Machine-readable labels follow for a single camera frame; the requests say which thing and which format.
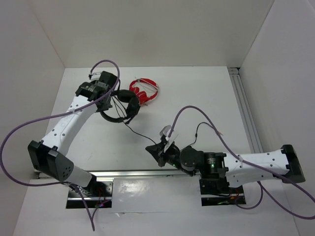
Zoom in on aluminium rail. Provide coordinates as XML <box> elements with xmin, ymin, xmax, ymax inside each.
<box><xmin>227</xmin><ymin>67</ymin><xmax>263</xmax><ymax>153</ymax></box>
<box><xmin>90</xmin><ymin>169</ymin><xmax>188</xmax><ymax>178</ymax></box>

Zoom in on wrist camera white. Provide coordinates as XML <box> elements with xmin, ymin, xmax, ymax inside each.
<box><xmin>159</xmin><ymin>125</ymin><xmax>178</xmax><ymax>153</ymax></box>
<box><xmin>88</xmin><ymin>71</ymin><xmax>102</xmax><ymax>81</ymax></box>

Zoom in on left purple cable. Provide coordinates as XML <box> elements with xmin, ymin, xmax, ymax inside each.
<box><xmin>0</xmin><ymin>60</ymin><xmax>121</xmax><ymax>232</ymax></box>

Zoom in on aluminium rail front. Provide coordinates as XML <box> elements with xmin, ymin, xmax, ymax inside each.
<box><xmin>90</xmin><ymin>169</ymin><xmax>188</xmax><ymax>178</ymax></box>

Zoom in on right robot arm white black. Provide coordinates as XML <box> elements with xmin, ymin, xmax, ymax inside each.
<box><xmin>145</xmin><ymin>143</ymin><xmax>306</xmax><ymax>193</ymax></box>

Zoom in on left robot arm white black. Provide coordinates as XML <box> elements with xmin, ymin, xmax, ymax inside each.
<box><xmin>28</xmin><ymin>71</ymin><xmax>117</xmax><ymax>196</ymax></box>

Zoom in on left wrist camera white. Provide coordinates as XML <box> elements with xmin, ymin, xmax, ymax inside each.
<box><xmin>88</xmin><ymin>71</ymin><xmax>102</xmax><ymax>81</ymax></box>

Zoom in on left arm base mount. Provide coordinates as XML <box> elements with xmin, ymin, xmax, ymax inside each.
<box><xmin>65</xmin><ymin>178</ymin><xmax>114</xmax><ymax>209</ymax></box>

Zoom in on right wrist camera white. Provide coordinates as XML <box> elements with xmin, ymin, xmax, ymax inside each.
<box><xmin>159</xmin><ymin>125</ymin><xmax>178</xmax><ymax>153</ymax></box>

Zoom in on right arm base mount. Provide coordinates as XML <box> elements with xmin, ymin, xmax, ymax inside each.
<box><xmin>199</xmin><ymin>179</ymin><xmax>246</xmax><ymax>207</ymax></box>

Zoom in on red headphones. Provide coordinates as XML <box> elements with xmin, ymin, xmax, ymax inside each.
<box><xmin>129</xmin><ymin>78</ymin><xmax>159</xmax><ymax>106</ymax></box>

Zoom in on thin black headset cable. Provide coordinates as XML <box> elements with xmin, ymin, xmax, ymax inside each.
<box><xmin>110</xmin><ymin>94</ymin><xmax>223</xmax><ymax>148</ymax></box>

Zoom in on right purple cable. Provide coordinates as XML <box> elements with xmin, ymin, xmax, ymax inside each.
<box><xmin>168</xmin><ymin>105</ymin><xmax>315</xmax><ymax>219</ymax></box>

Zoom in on purple cable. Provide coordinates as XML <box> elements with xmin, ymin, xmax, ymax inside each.
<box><xmin>168</xmin><ymin>105</ymin><xmax>315</xmax><ymax>219</ymax></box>
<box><xmin>0</xmin><ymin>60</ymin><xmax>121</xmax><ymax>232</ymax></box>

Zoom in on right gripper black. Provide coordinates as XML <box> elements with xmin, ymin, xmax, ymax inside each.
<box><xmin>145</xmin><ymin>141</ymin><xmax>194</xmax><ymax>176</ymax></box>

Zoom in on aluminium rail right side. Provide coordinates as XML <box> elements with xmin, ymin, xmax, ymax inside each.
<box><xmin>227</xmin><ymin>67</ymin><xmax>263</xmax><ymax>153</ymax></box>

